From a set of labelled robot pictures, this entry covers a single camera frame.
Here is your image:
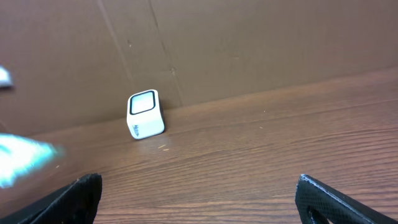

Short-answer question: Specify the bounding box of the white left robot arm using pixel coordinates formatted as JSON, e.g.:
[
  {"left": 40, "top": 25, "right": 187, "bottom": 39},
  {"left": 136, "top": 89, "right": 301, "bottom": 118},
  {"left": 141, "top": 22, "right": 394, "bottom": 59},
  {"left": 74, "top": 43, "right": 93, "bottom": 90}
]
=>
[{"left": 0, "top": 66, "right": 13, "bottom": 88}]

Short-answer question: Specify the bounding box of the teal wet wipes packet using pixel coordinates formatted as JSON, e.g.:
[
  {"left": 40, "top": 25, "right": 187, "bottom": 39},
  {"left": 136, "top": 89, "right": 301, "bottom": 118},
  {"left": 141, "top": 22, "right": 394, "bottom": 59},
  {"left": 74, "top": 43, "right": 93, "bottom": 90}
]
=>
[{"left": 1, "top": 133, "right": 63, "bottom": 189}]

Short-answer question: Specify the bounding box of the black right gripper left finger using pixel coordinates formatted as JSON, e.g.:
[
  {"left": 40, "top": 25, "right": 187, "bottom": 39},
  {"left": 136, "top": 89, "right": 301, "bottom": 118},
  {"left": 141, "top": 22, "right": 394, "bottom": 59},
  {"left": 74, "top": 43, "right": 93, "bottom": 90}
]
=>
[{"left": 1, "top": 173, "right": 102, "bottom": 224}]

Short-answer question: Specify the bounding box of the white barcode scanner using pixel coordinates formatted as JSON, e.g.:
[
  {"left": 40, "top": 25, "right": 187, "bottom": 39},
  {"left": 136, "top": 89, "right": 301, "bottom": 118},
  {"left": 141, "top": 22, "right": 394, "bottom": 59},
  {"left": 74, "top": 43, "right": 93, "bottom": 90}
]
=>
[{"left": 126, "top": 89, "right": 165, "bottom": 140}]

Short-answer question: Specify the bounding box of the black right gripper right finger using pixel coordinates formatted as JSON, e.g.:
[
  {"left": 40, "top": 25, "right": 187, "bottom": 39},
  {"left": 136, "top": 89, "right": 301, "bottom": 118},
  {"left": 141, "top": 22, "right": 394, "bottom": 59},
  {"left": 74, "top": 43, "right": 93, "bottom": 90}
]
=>
[{"left": 295, "top": 174, "right": 397, "bottom": 224}]

